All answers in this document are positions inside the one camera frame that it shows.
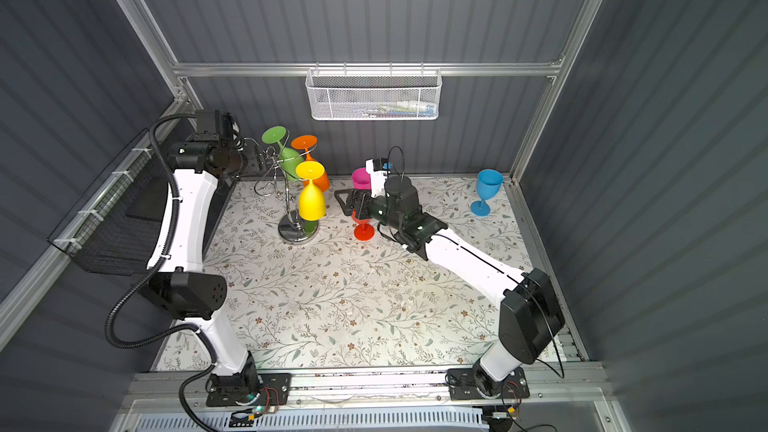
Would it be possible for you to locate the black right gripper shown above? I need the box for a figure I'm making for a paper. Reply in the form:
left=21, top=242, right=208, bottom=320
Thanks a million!
left=335, top=188, right=404, bottom=234

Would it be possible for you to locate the pink wine glass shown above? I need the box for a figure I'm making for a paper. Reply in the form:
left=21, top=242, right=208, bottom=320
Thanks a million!
left=351, top=167, right=371, bottom=190

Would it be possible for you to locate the yellow wine glass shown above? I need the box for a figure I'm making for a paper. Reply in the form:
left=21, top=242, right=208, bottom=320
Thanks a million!
left=296, top=161, right=326, bottom=221

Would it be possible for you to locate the red wine glass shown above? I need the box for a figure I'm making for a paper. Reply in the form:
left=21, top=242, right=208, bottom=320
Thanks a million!
left=352, top=216, right=375, bottom=242

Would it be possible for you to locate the orange wine glass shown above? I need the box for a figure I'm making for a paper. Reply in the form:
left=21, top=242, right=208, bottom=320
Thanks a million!
left=291, top=134, right=330, bottom=192

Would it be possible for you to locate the blue wine glass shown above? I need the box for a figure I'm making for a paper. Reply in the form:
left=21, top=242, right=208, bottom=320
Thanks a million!
left=470, top=169, right=504, bottom=217

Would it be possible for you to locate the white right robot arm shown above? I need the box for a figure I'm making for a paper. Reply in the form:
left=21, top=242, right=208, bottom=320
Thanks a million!
left=334, top=188, right=565, bottom=398

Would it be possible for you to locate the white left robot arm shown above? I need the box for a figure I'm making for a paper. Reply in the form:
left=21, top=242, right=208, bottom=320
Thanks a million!
left=140, top=133, right=263, bottom=405

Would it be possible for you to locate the green wine glass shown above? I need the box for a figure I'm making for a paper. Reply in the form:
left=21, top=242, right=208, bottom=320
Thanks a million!
left=262, top=125, right=304, bottom=182

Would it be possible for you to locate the chrome wine glass rack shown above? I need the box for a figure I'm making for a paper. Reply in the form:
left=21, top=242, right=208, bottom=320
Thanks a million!
left=240, top=137, right=319, bottom=246

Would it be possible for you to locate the white vented panel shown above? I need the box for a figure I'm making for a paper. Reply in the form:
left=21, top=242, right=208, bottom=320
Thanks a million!
left=134, top=406, right=490, bottom=432

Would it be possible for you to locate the white wire mesh basket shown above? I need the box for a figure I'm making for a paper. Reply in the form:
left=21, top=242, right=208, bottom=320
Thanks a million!
left=305, top=69, right=443, bottom=121

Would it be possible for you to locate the black wire basket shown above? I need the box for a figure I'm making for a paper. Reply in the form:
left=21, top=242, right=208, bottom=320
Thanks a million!
left=47, top=130, right=168, bottom=276

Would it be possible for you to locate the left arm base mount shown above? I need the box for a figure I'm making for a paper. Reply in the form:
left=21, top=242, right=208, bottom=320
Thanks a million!
left=205, top=368, right=292, bottom=407

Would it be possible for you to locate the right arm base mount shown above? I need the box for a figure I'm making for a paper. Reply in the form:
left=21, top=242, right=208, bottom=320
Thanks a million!
left=444, top=365, right=530, bottom=401

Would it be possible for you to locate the black corrugated cable conduit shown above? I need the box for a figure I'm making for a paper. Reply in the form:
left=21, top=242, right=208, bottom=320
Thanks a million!
left=104, top=112, right=223, bottom=432

